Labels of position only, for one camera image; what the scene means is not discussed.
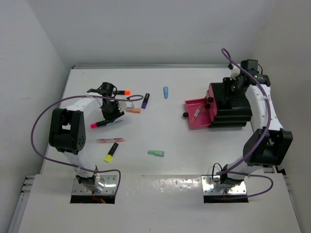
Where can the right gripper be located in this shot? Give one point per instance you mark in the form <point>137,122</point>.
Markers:
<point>227,83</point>

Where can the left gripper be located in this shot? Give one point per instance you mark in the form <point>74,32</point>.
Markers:
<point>111,117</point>

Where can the pink black highlighter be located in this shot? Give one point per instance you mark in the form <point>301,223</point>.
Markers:
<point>100,124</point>

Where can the red clear pen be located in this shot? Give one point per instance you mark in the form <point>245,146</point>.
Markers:
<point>110,140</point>

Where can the black pink drawer organizer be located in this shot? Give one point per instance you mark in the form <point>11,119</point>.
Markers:
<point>219,110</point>

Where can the orange clear pen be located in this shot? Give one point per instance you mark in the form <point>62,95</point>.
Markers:
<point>194,117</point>

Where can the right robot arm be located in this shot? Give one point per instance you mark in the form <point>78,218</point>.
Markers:
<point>269,143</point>

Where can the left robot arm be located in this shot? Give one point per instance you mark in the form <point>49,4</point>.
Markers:
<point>68,132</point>

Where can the orange correction tape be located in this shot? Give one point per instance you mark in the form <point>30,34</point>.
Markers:
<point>134,110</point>

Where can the orange black highlighter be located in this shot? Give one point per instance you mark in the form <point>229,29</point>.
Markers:
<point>122,92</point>

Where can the purple black highlighter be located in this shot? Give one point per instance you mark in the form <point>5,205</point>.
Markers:
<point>145,100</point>

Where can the yellow black highlighter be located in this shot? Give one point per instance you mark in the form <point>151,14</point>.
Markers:
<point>111,152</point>

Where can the green correction tape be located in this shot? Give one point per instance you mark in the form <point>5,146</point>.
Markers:
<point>157,153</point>

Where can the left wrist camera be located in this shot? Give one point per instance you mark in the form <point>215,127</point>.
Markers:
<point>125,105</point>

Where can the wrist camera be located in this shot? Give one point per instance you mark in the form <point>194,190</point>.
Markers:
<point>125,105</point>
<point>235,72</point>

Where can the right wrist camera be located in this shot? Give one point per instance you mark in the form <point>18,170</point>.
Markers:
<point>235,72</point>

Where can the left base plate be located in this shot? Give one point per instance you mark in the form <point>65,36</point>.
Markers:
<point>104,185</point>

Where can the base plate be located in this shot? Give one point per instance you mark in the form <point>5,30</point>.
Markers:
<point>104,185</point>
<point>212,188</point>

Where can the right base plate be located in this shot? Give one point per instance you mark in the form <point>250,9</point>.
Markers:
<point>212,188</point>

